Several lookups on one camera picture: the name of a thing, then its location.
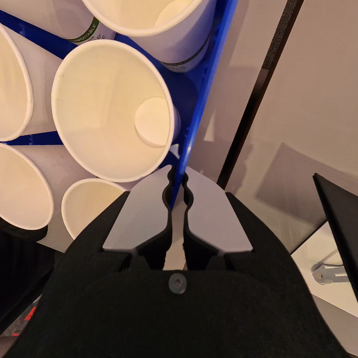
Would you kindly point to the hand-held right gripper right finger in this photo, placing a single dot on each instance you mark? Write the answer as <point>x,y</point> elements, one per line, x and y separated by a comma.
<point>218,221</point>

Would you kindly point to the blue plastic bin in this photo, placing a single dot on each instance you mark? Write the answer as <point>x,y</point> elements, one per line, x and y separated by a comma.
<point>201,92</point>

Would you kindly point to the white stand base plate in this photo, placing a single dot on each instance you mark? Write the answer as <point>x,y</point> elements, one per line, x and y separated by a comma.
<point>316,251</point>

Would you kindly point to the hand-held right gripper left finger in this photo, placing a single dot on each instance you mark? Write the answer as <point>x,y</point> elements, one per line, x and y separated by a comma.
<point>137,221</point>

